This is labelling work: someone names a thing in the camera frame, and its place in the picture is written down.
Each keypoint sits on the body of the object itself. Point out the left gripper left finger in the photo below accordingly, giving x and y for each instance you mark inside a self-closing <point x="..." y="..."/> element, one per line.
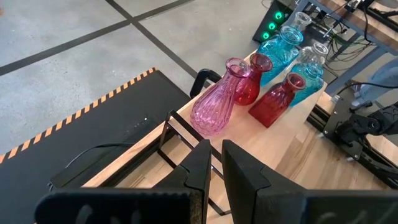
<point x="174" y="205"/>

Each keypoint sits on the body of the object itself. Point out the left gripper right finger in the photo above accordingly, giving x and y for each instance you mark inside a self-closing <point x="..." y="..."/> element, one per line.
<point x="280" y="205"/>

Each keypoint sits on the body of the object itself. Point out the red square glass vase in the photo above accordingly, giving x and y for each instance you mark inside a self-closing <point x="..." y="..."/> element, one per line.
<point x="270" y="105"/>

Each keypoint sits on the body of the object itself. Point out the pink long-necked glass vase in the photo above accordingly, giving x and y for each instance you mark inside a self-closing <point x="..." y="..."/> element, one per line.
<point x="214" y="109"/>

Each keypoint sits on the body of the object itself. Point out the red round wide-mouth vase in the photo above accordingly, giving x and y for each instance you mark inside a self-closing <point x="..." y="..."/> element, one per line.
<point x="248" y="90"/>

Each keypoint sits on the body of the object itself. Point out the blue round ribbed glass vase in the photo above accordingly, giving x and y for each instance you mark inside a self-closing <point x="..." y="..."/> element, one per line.
<point x="308" y="84"/>

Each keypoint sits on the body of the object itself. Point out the blue starburst-cut glass vase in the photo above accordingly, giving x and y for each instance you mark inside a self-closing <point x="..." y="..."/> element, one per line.
<point x="276" y="53"/>

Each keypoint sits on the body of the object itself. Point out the clear small glass vase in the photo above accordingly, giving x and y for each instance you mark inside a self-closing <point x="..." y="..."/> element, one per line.
<point x="311" y="54"/>

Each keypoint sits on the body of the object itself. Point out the clear tall conical glass vase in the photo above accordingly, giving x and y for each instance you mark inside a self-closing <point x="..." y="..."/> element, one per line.
<point x="301" y="21"/>

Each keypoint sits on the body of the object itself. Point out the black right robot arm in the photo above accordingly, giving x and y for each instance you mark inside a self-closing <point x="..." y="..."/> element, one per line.
<point x="373" y="123"/>

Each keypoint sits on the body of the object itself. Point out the black mat with hazard stripe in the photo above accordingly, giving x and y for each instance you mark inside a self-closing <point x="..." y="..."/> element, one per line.
<point x="93" y="124"/>

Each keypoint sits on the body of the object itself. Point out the person's leg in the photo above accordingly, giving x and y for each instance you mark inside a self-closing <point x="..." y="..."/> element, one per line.
<point x="382" y="81"/>

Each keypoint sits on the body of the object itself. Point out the black unit with green lights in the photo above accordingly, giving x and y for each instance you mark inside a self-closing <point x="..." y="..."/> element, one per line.
<point x="262" y="28"/>

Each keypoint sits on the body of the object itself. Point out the wooden shelf with black frame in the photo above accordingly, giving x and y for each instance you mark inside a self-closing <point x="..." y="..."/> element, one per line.
<point x="248" y="140"/>

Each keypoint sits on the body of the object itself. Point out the grey metal desk frame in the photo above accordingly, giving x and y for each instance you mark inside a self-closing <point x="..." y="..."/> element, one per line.
<point x="357" y="67"/>

